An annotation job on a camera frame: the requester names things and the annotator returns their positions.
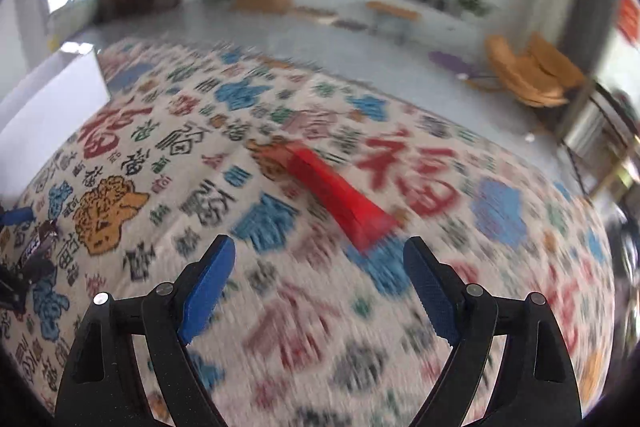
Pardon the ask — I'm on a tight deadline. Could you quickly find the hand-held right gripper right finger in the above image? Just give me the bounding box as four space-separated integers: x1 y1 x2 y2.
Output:
402 236 583 427

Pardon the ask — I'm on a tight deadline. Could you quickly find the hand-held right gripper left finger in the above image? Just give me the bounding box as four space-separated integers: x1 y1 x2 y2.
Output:
54 234 237 427

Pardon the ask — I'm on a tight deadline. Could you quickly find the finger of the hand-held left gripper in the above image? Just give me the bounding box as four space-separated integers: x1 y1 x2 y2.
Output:
0 207 35 228
0 259 57 310

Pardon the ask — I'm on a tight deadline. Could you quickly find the brown snack bar packet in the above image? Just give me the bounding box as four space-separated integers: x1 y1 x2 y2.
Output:
17 222 60 275

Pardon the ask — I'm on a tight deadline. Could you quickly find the white cardboard box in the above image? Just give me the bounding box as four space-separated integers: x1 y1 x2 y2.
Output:
0 47 112 198

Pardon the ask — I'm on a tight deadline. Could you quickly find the red snack packet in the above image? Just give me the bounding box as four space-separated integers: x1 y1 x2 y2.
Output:
285 146 401 253

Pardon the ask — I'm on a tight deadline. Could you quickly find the printed woven blanket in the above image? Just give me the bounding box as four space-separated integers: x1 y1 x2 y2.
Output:
0 34 618 427

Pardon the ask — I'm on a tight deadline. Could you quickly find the purple floor mat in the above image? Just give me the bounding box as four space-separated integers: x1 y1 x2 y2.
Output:
429 51 476 78

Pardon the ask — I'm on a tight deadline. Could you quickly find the dark wooden chair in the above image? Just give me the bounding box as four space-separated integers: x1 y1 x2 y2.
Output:
562 79 640 198

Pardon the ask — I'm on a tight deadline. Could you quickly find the orange lounge chair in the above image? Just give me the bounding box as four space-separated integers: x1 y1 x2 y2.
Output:
484 32 588 108

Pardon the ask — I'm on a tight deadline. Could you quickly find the wooden stool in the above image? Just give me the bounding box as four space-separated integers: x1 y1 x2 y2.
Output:
365 1 421 42

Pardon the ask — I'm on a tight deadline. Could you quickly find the brown cardboard box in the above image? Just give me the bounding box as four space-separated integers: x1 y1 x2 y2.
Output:
231 0 292 15

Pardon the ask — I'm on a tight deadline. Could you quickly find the grey curtain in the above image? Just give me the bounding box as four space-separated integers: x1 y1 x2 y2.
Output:
575 0 621 78

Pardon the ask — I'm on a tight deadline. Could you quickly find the red wall hanging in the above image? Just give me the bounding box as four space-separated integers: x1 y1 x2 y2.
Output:
617 0 640 45

